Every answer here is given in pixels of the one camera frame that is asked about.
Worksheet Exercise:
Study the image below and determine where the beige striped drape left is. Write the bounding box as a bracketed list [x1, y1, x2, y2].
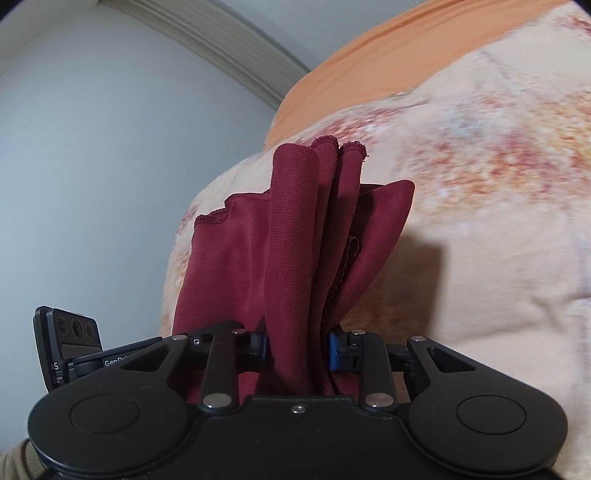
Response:
[104, 0, 310, 109]

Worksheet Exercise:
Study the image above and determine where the dark red knit shirt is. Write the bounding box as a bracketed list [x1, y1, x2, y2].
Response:
[173, 136, 415, 396]

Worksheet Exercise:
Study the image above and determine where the floral beige quilt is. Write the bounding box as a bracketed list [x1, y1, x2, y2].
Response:
[160, 1, 590, 479]

